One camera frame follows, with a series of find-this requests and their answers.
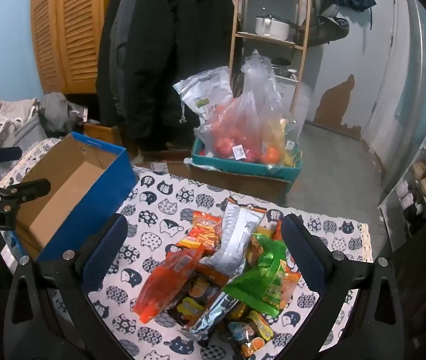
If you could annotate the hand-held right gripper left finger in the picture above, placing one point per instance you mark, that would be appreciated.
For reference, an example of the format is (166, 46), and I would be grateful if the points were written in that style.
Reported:
(104, 251)

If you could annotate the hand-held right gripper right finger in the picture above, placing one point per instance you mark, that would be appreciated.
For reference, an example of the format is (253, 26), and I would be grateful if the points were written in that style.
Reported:
(306, 255)

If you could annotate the small orange snack packet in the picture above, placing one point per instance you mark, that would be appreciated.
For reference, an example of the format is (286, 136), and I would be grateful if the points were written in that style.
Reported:
(287, 288)

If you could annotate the green snack packet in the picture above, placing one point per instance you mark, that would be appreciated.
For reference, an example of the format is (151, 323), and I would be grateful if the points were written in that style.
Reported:
(261, 281)

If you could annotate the blue cardboard box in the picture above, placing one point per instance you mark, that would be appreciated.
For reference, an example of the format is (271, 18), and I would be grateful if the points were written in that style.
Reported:
(100, 195)

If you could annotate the clear orange snack packet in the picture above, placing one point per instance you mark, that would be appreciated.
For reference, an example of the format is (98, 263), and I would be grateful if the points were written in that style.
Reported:
(160, 281)

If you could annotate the white silver snack packet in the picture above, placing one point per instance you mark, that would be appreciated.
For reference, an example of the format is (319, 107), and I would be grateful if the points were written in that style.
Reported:
(235, 232)

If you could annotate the orange striped snack packet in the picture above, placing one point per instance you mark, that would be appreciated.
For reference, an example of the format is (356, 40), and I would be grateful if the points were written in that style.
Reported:
(203, 230)

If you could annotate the black orange snack packet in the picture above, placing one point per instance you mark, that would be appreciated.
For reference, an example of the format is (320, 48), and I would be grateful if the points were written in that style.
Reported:
(198, 292)

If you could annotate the silver foil snack packet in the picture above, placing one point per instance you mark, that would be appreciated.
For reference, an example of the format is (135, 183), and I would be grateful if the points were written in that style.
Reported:
(213, 317)

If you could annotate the grey storage bin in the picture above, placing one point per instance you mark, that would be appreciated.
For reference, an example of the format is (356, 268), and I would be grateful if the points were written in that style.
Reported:
(29, 133)

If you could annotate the beige hoodie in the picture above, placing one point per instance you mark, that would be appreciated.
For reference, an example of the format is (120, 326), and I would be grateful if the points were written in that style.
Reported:
(3, 112)

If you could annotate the grey clothing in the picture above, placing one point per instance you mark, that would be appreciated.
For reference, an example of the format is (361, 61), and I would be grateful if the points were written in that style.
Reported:
(55, 110)

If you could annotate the cat print cloth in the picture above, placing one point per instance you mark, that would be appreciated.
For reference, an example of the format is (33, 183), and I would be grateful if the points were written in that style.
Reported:
(168, 202)

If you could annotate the white shoe rack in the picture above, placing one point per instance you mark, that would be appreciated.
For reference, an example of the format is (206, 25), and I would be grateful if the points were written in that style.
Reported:
(389, 217)

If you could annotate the small brown cardboard box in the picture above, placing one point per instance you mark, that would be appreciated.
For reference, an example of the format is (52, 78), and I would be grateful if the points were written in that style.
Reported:
(102, 133)

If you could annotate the large brown cardboard box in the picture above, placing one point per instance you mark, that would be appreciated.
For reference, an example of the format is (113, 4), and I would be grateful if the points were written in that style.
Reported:
(235, 185)

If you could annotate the teal cardboard box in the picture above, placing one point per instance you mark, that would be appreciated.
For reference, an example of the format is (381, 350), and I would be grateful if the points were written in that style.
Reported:
(235, 167)

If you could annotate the pair of white slippers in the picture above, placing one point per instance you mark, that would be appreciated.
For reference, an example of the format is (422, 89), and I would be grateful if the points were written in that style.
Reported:
(407, 197)

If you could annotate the clear bag of oranges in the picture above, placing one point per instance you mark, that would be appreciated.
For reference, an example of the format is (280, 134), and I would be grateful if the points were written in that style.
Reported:
(276, 138)

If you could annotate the wooden louvered door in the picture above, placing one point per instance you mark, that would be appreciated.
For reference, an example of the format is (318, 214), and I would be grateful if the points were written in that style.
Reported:
(74, 26)

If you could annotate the clear bag of red fruit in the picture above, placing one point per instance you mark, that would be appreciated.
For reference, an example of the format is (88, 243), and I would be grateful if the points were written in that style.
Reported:
(231, 127)

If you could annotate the white plastic bag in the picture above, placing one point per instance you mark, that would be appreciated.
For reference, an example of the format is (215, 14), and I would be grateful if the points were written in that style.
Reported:
(205, 90)

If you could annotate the dark metal pot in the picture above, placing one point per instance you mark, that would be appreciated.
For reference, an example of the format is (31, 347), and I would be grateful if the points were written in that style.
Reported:
(284, 65)

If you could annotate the white door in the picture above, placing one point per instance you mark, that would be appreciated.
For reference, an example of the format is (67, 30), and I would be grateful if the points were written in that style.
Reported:
(392, 82)

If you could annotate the black hanging coat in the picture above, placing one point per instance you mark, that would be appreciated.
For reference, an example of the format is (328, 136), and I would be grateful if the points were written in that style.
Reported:
(168, 45)

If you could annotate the wooden shelf rack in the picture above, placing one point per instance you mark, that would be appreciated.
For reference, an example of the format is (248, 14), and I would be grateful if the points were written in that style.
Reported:
(261, 38)

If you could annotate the grey hanging bag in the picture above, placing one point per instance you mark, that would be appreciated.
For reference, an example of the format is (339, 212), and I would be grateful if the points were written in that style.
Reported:
(329, 26)

